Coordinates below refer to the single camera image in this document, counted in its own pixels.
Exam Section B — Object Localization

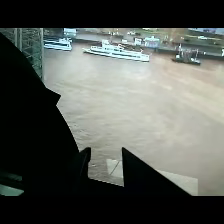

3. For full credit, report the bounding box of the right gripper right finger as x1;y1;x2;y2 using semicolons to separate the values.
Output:
121;146;192;197

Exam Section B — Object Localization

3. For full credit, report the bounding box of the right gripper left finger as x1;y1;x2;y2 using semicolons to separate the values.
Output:
77;146;92;182

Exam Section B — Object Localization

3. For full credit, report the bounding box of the black garment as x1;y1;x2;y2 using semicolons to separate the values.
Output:
0;31;81;197

